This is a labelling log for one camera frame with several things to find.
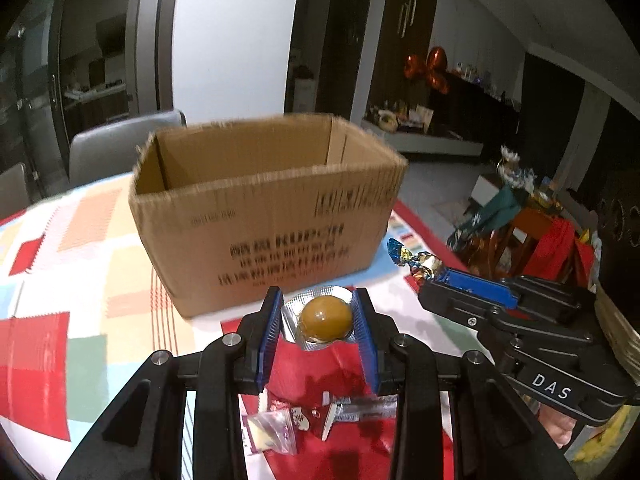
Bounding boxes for brown cardboard box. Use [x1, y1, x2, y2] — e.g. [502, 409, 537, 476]
[128, 112, 410, 320]

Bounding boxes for red foil balloons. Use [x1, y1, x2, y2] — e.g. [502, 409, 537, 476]
[404, 46, 451, 96]

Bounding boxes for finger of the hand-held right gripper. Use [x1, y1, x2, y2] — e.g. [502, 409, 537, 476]
[435, 267, 598, 326]
[417, 282, 598, 358]

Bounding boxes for silver bar packet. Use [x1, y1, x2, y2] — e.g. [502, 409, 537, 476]
[322, 394, 399, 442]

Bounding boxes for brown egg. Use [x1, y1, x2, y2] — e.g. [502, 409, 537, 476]
[280, 285, 357, 354]

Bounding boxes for colourful checked tablecloth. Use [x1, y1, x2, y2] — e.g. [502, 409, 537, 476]
[0, 184, 551, 480]

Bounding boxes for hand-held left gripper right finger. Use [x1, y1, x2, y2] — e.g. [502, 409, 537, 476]
[350, 287, 576, 480]

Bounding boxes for brown wooden chair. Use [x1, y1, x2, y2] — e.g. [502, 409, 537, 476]
[452, 205, 551, 282]

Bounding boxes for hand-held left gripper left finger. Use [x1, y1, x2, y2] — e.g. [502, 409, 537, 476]
[56, 286, 286, 480]

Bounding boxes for dark interior door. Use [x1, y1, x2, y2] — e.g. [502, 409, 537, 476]
[314, 0, 376, 122]

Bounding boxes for green cloth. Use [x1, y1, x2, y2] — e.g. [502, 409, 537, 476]
[446, 185, 524, 249]

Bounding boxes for person's right hand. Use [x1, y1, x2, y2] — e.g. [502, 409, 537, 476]
[542, 402, 581, 450]

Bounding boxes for white lotus ornament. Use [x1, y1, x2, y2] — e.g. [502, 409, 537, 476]
[497, 145, 527, 189]

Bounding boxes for dark low cabinet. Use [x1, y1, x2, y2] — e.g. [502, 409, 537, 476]
[430, 67, 522, 154]

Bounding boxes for white low sideboard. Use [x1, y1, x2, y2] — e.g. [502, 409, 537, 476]
[360, 117, 486, 162]

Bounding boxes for dark framed glass sliding door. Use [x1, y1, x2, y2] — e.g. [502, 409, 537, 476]
[0, 0, 132, 197]

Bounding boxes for tall dark cabinet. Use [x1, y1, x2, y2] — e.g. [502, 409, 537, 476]
[387, 0, 441, 112]

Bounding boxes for pink clear snack packet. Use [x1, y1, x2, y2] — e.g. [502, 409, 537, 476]
[241, 406, 297, 456]

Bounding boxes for blue gold candy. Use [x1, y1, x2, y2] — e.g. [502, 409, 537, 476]
[387, 237, 444, 287]

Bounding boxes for red cloth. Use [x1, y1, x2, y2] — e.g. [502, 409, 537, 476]
[524, 217, 592, 287]

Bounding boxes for grey dining chair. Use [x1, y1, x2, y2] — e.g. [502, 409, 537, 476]
[0, 162, 29, 222]
[68, 109, 189, 187]

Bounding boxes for silver refrigerator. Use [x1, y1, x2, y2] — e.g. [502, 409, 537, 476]
[126, 0, 174, 117]

